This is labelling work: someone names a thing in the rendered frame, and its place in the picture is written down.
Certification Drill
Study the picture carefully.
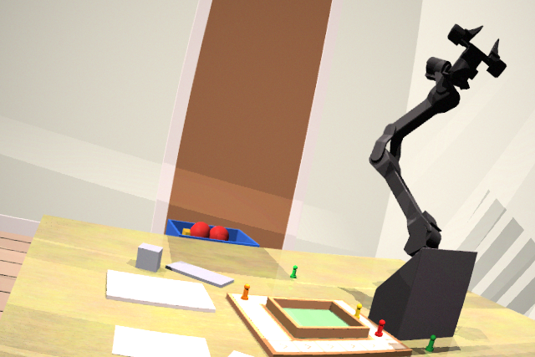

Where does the light grey flat bar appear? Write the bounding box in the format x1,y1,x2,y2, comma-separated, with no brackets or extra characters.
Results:
165,261,234,288

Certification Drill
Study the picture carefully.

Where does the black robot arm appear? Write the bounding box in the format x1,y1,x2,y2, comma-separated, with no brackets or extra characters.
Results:
369,57,478,258

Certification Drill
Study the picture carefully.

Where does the green pawn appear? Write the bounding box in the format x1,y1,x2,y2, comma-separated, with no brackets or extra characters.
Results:
425,335,436,352
290,265,298,278

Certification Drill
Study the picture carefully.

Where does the yellow pawn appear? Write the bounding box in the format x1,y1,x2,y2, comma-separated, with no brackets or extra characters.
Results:
354,304,362,319

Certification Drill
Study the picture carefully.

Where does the orange game pawn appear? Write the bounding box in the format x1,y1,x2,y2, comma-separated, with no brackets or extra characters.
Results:
241,284,250,301

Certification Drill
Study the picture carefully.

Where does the red pawn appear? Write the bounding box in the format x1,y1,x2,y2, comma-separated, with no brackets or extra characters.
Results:
374,319,385,337

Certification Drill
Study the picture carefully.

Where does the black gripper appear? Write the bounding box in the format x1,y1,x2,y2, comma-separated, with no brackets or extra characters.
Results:
447,24,507,78

